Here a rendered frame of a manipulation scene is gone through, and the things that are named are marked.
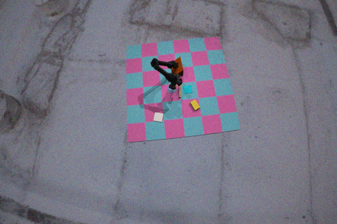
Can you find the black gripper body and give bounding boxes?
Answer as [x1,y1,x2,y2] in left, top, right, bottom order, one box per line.
[169,73,180,89]

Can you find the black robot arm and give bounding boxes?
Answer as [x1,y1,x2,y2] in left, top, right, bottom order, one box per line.
[150,58,182,86]

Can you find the yellow rectangular block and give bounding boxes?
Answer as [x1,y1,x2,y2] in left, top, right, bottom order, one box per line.
[190,100,200,111]

